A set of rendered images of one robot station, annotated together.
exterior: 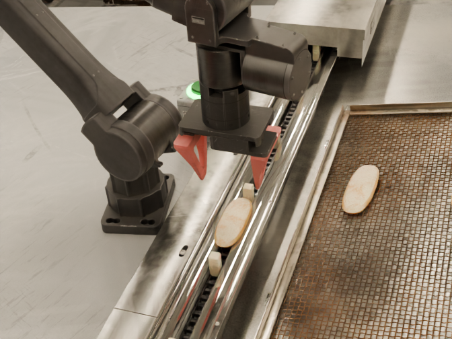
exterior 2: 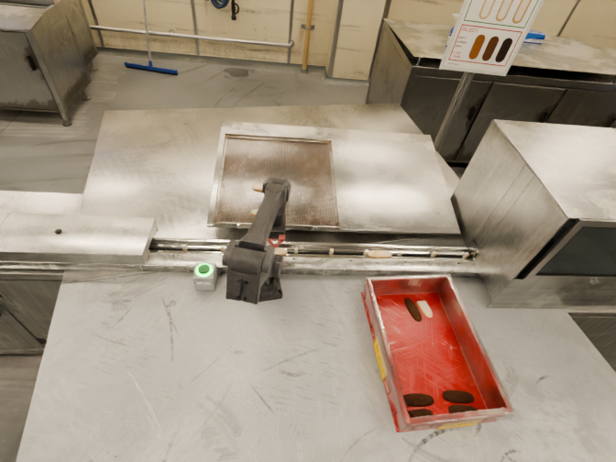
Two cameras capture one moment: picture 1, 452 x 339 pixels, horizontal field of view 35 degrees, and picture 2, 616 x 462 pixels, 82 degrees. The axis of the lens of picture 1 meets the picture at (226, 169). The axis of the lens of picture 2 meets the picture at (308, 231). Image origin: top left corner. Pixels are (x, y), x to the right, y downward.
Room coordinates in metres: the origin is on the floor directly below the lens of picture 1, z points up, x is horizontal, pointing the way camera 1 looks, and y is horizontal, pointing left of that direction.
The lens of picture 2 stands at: (1.07, 0.79, 1.92)
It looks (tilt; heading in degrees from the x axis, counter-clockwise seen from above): 47 degrees down; 239
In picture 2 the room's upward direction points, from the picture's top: 9 degrees clockwise
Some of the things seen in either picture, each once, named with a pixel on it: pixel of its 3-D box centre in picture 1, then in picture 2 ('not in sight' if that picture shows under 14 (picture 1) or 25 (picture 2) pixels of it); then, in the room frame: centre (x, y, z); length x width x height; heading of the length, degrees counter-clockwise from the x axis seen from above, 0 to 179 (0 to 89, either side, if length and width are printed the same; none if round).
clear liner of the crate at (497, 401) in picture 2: not in sight; (425, 343); (0.41, 0.54, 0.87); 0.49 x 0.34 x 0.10; 72
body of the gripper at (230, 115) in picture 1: (225, 103); (276, 217); (0.72, -0.01, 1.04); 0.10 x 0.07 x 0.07; 68
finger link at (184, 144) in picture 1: (210, 149); (275, 236); (0.73, 0.02, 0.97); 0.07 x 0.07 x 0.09; 68
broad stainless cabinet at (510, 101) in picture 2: not in sight; (482, 100); (-1.84, -1.30, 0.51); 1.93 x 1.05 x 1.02; 158
